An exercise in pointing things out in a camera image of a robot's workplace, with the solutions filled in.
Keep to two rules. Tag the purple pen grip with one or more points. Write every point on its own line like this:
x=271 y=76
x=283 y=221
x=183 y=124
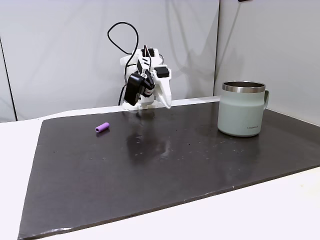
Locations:
x=102 y=127

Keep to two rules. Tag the pale green steel mug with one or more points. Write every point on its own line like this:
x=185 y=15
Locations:
x=240 y=112

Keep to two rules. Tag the black table mat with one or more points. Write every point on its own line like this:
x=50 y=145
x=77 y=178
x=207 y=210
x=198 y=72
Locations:
x=150 y=175

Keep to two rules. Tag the black oval camera box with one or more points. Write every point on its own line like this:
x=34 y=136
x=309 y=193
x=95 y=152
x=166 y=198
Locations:
x=133 y=88

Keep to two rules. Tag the black object on wall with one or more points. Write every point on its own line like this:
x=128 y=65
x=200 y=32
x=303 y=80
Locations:
x=244 y=0

